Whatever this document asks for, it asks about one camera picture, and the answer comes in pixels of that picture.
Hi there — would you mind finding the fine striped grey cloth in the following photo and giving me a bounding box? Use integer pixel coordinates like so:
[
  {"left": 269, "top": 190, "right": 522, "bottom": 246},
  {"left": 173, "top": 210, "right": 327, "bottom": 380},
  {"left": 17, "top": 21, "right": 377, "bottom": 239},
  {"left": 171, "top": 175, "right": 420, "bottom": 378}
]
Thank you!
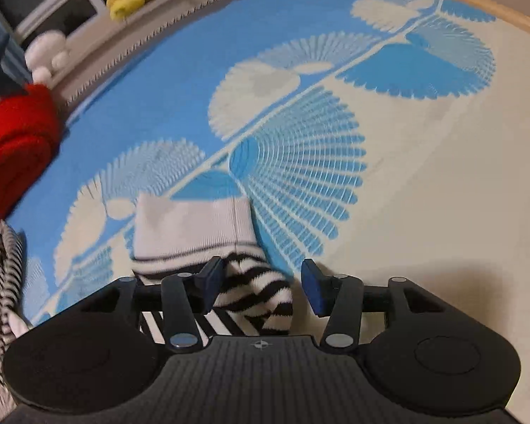
[{"left": 0, "top": 220, "right": 33, "bottom": 385}]

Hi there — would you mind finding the red folded blanket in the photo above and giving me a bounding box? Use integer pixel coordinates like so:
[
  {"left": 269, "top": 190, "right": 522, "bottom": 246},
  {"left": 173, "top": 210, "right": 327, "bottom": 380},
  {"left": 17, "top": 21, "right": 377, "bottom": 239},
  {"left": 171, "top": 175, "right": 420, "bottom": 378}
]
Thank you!
[{"left": 0, "top": 83, "right": 65, "bottom": 240}]

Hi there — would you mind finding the black white striped garment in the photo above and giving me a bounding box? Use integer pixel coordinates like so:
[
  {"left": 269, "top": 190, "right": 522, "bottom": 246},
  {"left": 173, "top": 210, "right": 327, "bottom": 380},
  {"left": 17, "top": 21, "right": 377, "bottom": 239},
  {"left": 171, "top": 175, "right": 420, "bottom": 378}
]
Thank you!
[{"left": 131, "top": 193, "right": 295, "bottom": 340}]

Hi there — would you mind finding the wooden bed frame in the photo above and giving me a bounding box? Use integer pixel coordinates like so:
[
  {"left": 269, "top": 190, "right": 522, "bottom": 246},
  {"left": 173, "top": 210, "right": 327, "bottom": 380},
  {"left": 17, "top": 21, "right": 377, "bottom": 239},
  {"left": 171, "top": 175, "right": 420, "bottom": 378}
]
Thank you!
[{"left": 243, "top": 0, "right": 530, "bottom": 42}]

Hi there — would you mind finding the white plush toy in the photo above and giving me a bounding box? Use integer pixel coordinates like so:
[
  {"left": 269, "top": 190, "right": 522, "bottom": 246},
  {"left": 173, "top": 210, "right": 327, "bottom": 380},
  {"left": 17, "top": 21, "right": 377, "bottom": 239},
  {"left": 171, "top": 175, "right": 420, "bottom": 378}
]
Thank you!
[{"left": 24, "top": 29, "right": 71, "bottom": 86}]

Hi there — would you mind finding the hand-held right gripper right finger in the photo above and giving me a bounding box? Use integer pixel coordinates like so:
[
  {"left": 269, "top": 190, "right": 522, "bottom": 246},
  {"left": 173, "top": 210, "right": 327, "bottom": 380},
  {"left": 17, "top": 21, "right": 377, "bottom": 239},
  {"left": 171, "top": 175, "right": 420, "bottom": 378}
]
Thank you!
[{"left": 301, "top": 259, "right": 444, "bottom": 349}]

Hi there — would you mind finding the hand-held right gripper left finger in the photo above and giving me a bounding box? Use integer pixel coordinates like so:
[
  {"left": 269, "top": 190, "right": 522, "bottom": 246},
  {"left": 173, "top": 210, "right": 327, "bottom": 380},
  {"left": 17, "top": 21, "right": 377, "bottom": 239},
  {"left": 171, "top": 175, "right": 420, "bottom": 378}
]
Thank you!
[{"left": 85, "top": 257, "right": 224, "bottom": 351}]

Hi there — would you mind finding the blue cream printed blanket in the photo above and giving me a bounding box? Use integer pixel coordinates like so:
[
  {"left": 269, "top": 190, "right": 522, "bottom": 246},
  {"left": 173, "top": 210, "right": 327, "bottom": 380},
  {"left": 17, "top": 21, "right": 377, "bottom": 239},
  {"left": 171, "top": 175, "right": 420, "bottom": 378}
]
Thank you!
[{"left": 22, "top": 0, "right": 530, "bottom": 411}]

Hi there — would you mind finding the grey mattress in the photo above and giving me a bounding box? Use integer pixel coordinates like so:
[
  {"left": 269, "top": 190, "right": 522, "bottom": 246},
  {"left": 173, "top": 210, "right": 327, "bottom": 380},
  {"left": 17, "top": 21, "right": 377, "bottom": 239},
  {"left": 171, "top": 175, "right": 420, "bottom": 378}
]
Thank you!
[{"left": 64, "top": 0, "right": 253, "bottom": 112}]

